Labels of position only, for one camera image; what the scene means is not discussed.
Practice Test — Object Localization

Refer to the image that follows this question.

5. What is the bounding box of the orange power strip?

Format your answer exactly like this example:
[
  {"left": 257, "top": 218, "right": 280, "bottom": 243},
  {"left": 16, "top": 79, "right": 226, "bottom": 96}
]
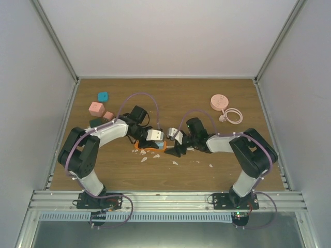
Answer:
[{"left": 134, "top": 141, "right": 167, "bottom": 152}]

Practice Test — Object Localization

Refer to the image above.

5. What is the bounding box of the small pink usb charger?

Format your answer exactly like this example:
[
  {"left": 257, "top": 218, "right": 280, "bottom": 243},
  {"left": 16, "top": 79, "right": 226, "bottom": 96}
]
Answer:
[{"left": 103, "top": 112, "right": 114, "bottom": 121}]

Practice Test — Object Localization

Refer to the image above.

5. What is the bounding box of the dark green cube adapter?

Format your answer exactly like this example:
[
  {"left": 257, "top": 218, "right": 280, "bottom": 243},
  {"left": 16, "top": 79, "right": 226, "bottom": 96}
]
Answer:
[{"left": 89, "top": 118, "right": 103, "bottom": 128}]

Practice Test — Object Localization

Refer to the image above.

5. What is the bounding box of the pink cube socket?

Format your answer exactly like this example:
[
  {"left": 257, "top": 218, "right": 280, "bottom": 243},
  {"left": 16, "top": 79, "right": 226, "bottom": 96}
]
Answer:
[{"left": 88, "top": 102, "right": 105, "bottom": 117}]

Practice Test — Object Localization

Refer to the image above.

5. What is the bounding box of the blue square plug adapter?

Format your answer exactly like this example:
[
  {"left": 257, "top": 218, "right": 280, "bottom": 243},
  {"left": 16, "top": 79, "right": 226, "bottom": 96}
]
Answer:
[{"left": 97, "top": 91, "right": 109, "bottom": 103}]

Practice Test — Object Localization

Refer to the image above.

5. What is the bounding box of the light blue plug adapter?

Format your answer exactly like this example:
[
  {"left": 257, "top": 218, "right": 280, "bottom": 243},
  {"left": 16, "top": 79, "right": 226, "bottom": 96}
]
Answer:
[{"left": 155, "top": 141, "right": 167, "bottom": 150}]

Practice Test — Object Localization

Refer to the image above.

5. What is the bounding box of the pink round socket base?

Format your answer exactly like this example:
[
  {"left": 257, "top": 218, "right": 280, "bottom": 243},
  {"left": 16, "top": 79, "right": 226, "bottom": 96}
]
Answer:
[{"left": 210, "top": 94, "right": 229, "bottom": 111}]

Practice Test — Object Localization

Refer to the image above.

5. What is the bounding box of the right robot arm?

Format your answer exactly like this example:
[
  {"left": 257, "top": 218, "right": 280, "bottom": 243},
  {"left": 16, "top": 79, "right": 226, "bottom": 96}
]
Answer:
[{"left": 165, "top": 117, "right": 278, "bottom": 209}]

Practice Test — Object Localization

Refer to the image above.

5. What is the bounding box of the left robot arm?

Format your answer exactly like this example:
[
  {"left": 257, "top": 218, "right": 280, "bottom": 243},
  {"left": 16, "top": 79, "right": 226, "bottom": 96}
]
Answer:
[{"left": 57, "top": 105, "right": 163, "bottom": 209}]

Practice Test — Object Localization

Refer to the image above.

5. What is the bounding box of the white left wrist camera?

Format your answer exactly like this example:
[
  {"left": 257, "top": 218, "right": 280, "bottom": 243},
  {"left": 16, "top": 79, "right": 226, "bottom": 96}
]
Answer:
[{"left": 146, "top": 129, "right": 164, "bottom": 142}]

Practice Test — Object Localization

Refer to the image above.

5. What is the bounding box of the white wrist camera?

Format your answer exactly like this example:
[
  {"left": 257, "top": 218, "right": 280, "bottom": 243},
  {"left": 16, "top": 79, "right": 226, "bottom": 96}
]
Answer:
[
  {"left": 167, "top": 128, "right": 184, "bottom": 144},
  {"left": 146, "top": 129, "right": 164, "bottom": 142}
]

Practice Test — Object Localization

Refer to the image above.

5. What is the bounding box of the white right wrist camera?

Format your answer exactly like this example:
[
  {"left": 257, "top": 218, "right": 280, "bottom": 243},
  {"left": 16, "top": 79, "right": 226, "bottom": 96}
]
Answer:
[{"left": 167, "top": 128, "right": 184, "bottom": 144}]

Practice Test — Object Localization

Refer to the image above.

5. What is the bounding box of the aluminium frame rail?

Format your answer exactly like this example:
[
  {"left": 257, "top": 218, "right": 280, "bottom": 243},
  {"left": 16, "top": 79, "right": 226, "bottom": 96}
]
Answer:
[{"left": 28, "top": 191, "right": 307, "bottom": 212}]

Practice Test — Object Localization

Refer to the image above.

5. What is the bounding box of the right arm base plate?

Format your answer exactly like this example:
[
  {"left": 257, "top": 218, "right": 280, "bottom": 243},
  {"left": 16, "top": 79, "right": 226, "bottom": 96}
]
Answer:
[{"left": 211, "top": 193, "right": 259, "bottom": 211}]

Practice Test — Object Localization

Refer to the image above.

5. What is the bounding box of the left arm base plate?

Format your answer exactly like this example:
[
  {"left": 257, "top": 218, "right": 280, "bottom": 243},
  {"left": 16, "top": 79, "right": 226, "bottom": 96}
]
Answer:
[{"left": 72, "top": 192, "right": 123, "bottom": 210}]

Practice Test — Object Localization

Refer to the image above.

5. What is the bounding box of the grey slotted cable duct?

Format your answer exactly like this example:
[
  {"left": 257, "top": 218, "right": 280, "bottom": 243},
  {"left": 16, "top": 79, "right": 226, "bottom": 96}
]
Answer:
[{"left": 39, "top": 211, "right": 232, "bottom": 223}]

